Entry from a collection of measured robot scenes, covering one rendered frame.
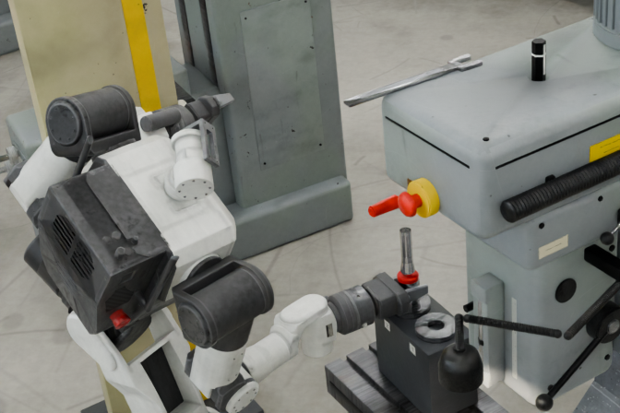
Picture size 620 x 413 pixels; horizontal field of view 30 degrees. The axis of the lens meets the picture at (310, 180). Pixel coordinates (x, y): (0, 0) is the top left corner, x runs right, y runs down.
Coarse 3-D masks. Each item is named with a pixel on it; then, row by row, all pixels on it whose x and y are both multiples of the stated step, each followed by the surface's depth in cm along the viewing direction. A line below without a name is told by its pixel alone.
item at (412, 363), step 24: (432, 312) 249; (384, 336) 254; (408, 336) 243; (432, 336) 240; (384, 360) 258; (408, 360) 247; (432, 360) 238; (408, 384) 251; (432, 384) 241; (432, 408) 244; (456, 408) 248
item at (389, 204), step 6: (390, 198) 187; (396, 198) 187; (378, 204) 186; (384, 204) 186; (390, 204) 187; (396, 204) 187; (372, 210) 186; (378, 210) 186; (384, 210) 186; (390, 210) 187; (372, 216) 187
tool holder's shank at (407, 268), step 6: (402, 228) 242; (408, 228) 242; (402, 234) 241; (408, 234) 241; (402, 240) 241; (408, 240) 241; (402, 246) 242; (408, 246) 242; (402, 252) 243; (408, 252) 243; (402, 258) 244; (408, 258) 244; (402, 264) 245; (408, 264) 244; (402, 270) 245; (408, 270) 245; (414, 270) 246; (408, 276) 246
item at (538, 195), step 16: (608, 160) 172; (560, 176) 170; (576, 176) 170; (592, 176) 171; (608, 176) 172; (528, 192) 167; (544, 192) 167; (560, 192) 168; (576, 192) 170; (512, 208) 164; (528, 208) 165
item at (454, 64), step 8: (464, 56) 187; (448, 64) 185; (456, 64) 185; (472, 64) 184; (480, 64) 185; (424, 72) 184; (432, 72) 183; (440, 72) 183; (448, 72) 184; (400, 80) 182; (408, 80) 181; (416, 80) 181; (424, 80) 182; (376, 88) 180; (384, 88) 180; (392, 88) 180; (400, 88) 180; (360, 96) 178; (368, 96) 178; (376, 96) 178; (352, 104) 177
